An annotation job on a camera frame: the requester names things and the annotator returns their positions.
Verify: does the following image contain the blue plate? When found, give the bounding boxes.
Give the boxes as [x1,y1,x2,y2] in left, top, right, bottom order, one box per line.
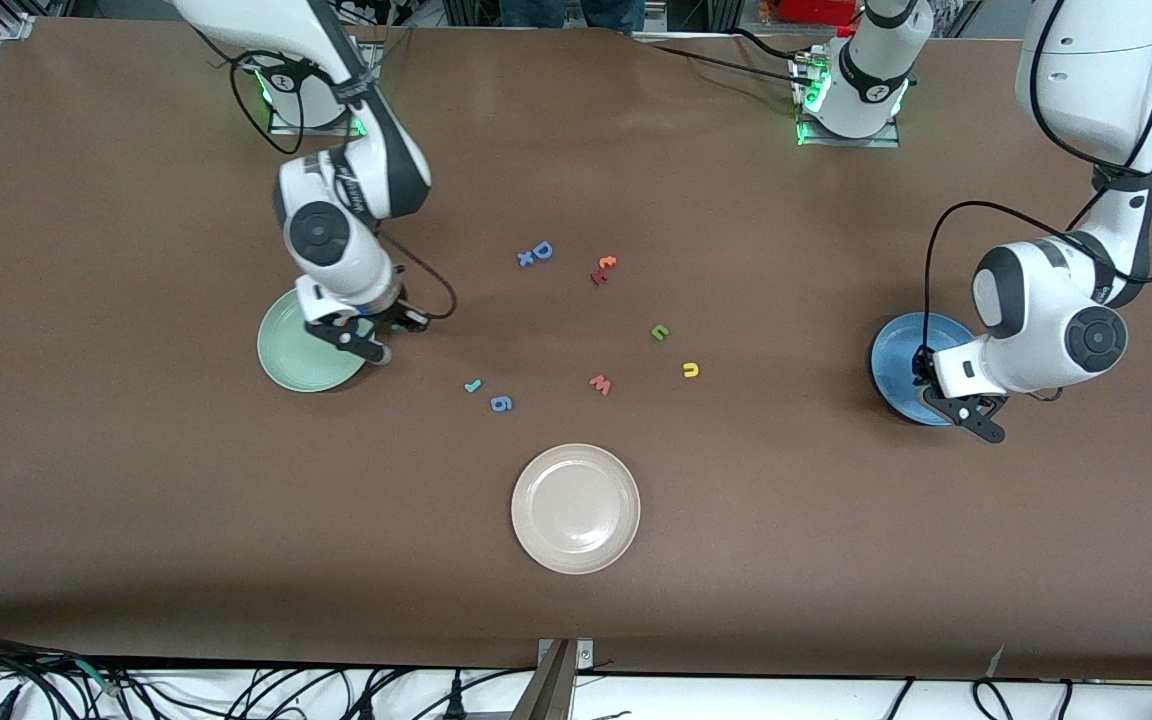
[870,311,977,427]

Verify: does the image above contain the light green plate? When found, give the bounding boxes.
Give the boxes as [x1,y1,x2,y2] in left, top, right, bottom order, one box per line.
[257,288,369,393]

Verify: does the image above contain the beige plate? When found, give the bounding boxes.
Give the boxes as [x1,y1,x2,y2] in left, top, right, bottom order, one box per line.
[510,443,642,576]

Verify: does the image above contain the person legs in jeans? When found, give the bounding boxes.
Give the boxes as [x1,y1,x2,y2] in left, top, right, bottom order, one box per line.
[501,0,647,36]

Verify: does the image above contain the red box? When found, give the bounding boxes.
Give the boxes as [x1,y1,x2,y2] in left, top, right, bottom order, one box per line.
[776,0,862,26]

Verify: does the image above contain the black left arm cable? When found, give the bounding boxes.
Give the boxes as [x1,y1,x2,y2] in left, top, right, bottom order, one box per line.
[924,0,1152,401]

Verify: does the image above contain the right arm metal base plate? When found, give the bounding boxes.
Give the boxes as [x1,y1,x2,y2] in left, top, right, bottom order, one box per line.
[268,95,377,136]

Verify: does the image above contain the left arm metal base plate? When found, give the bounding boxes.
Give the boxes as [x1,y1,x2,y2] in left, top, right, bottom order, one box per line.
[794,50,902,149]

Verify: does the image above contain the black base supply cable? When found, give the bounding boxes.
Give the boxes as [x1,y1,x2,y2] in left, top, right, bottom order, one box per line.
[648,28,817,86]

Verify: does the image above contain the metal table edge bracket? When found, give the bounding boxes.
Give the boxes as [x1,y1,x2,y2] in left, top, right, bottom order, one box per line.
[508,638,595,720]

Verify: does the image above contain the tangled black cable bundle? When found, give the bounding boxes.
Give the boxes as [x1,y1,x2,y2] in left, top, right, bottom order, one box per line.
[0,628,142,720]

